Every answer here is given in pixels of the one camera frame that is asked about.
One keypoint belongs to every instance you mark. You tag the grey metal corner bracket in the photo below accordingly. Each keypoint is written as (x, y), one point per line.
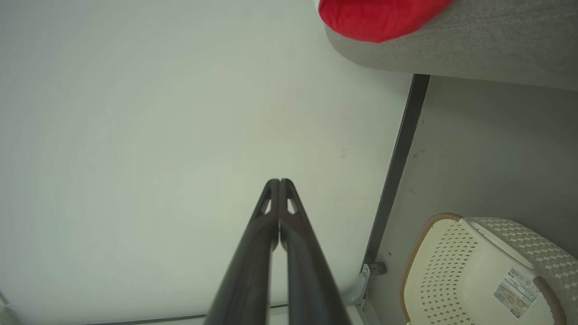
(359, 286)

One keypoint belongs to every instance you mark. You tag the plain red garment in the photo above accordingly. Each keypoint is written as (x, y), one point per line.
(379, 18)

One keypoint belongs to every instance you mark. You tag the black baseboard strip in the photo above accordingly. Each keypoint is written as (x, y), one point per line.
(399, 158)

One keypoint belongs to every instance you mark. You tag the white barcode label sticker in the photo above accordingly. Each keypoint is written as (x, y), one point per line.
(517, 293)

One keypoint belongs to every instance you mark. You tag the cream perforated laundry basket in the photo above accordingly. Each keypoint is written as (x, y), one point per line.
(442, 280)

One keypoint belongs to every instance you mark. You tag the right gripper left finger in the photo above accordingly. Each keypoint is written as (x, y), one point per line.
(250, 271)

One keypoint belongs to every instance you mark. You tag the grey fabric sofa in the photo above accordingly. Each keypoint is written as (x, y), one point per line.
(496, 40)

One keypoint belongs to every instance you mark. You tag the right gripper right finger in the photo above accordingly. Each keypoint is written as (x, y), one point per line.
(311, 280)

